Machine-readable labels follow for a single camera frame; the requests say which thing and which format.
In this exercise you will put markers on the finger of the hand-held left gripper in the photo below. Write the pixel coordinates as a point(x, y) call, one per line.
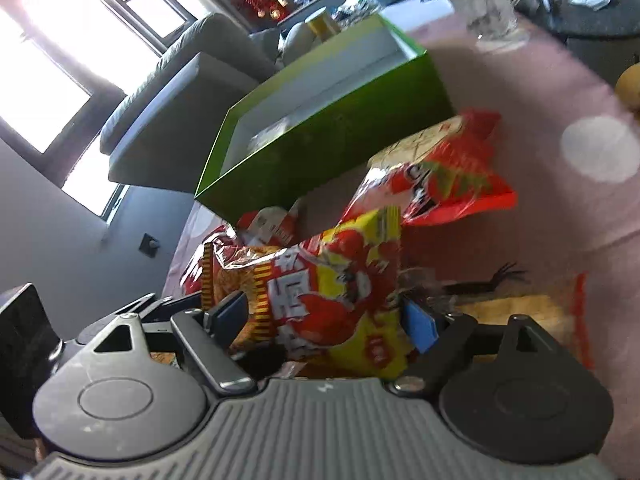
point(170, 307)

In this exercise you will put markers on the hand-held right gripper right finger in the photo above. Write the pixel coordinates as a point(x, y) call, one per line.
point(419, 327)

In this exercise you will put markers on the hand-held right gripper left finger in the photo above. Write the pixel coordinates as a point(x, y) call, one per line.
point(227, 317)

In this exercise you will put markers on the red yellow snack packet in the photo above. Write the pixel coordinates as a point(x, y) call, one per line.
point(320, 300)

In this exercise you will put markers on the red chips snack packet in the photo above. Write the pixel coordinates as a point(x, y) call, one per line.
point(265, 225)

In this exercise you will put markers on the red round cracker packet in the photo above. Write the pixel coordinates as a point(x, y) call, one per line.
point(450, 180)

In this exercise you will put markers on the green cardboard box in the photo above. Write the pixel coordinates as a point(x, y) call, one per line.
point(310, 170)

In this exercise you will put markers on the clear snack packet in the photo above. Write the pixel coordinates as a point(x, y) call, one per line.
point(530, 315)

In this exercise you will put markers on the grey sofa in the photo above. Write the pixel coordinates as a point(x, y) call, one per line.
point(165, 110)

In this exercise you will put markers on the window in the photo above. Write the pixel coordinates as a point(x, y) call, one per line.
point(45, 85)

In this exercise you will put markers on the yellow canister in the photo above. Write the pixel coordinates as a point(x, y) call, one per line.
point(324, 24)

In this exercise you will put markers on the yellow fruit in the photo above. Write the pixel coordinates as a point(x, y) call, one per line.
point(629, 91)

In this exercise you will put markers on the clear plastic container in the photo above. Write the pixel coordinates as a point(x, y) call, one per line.
point(482, 0)

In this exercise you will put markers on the dark round side table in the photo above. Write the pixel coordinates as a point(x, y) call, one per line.
point(590, 25)

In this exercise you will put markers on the black wall socket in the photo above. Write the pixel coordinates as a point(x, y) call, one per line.
point(150, 245)

